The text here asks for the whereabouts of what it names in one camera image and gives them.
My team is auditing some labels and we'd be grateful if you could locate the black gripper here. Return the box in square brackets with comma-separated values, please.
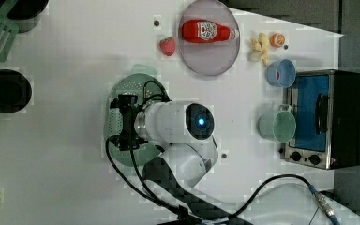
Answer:
[109, 95, 140, 150]

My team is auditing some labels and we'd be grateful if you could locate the green strainer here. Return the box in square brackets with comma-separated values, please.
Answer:
[104, 64, 170, 167]

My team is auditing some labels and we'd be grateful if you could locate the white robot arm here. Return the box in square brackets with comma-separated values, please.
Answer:
[105, 94, 252, 225]

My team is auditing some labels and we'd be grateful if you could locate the red toy strawberry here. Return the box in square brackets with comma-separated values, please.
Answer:
[159, 37, 175, 56]

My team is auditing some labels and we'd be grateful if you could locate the grey round plate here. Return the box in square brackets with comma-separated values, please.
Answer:
[178, 0, 241, 76]

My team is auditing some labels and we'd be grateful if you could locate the red ketchup bottle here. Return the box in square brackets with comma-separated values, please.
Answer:
[181, 20, 239, 44]

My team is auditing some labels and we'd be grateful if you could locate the large black cylinder cup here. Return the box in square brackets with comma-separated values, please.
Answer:
[0, 0, 50, 33]

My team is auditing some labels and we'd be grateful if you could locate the peeled banana toy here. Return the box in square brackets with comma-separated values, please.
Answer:
[250, 33, 270, 68]

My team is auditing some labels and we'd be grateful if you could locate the green mug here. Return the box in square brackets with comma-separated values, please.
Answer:
[258, 105, 296, 143]

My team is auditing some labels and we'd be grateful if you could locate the blue bowl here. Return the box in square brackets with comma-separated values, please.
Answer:
[267, 59, 296, 88]

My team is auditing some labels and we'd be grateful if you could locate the orange slice toy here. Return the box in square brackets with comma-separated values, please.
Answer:
[269, 33, 286, 48]

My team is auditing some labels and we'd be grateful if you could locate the black toaster oven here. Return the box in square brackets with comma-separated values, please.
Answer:
[284, 69, 360, 170]

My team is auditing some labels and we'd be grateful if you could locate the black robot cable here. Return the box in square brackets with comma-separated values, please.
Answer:
[105, 80, 313, 224]

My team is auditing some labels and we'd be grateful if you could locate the blue tipped cable connector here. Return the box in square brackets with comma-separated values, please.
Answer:
[308, 185, 340, 225]

